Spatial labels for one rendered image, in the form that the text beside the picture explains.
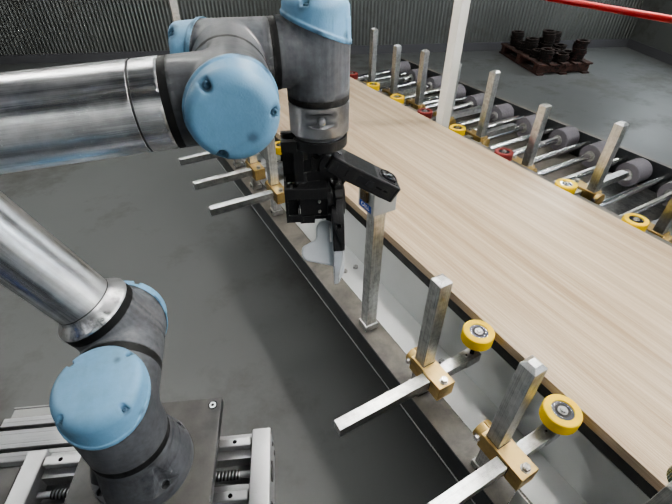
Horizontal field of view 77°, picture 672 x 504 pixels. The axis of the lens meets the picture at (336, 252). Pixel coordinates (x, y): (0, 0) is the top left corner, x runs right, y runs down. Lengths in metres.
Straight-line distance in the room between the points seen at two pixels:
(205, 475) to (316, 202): 0.47
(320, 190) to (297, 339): 1.73
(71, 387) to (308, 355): 1.62
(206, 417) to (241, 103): 0.61
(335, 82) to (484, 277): 0.92
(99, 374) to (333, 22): 0.51
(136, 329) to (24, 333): 2.10
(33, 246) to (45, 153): 0.27
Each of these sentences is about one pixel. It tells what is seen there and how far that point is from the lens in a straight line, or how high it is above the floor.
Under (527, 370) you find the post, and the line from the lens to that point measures 0.85.
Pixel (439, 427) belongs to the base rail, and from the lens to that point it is 1.21.
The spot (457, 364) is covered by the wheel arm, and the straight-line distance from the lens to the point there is 1.18.
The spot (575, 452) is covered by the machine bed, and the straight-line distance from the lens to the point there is 1.25.
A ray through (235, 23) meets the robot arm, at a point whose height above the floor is 1.65.
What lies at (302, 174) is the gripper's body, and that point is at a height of 1.47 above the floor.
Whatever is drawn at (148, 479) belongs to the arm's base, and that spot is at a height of 1.10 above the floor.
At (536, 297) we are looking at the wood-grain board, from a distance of 1.30.
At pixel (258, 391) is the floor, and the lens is 2.09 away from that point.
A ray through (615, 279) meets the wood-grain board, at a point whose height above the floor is 0.90.
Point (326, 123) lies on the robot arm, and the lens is 0.52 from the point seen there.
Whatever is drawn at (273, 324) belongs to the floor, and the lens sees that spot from 2.33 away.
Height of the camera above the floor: 1.74
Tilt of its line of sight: 39 degrees down
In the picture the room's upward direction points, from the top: straight up
